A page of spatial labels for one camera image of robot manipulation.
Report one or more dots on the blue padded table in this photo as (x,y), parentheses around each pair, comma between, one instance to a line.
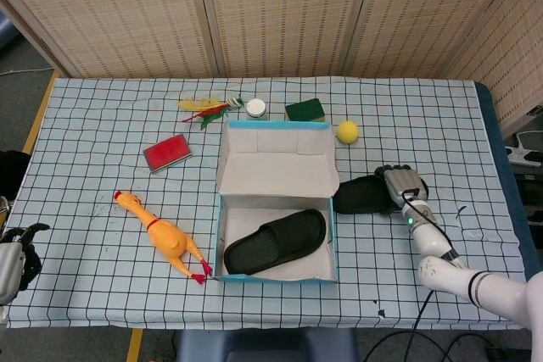
(505,158)

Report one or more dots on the beige woven folding screen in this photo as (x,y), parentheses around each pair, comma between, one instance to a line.
(271,10)

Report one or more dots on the dark blue chair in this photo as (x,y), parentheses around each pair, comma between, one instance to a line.
(267,347)

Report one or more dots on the yellow red green feather toy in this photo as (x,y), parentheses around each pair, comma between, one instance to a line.
(199,104)

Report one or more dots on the yellow foam ball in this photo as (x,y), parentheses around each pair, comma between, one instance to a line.
(348,131)

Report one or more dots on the yellow rubber chicken toy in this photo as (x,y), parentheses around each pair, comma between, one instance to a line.
(167,237)

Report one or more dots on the white round jar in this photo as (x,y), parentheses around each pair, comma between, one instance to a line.
(256,107)

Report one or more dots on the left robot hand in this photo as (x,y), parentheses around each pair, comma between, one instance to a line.
(10,264)

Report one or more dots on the white floor device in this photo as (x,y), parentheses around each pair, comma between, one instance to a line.
(524,150)

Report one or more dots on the green yellow sponge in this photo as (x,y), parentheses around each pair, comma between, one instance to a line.
(303,108)

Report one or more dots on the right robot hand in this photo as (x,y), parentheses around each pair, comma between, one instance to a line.
(403,184)

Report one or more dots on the red flat case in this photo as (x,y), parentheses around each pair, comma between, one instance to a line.
(166,153)

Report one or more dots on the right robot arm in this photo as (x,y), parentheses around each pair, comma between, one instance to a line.
(449,277)

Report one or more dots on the blue cardboard shoe box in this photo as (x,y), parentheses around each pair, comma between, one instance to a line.
(275,167)

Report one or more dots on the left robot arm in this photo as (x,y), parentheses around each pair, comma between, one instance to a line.
(2,315)

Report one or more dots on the checkered white tablecloth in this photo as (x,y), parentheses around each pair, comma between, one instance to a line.
(106,124)

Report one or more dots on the black bulky object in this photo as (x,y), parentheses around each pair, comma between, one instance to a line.
(10,171)

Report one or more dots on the black slipper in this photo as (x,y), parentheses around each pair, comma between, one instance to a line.
(360,196)
(271,243)

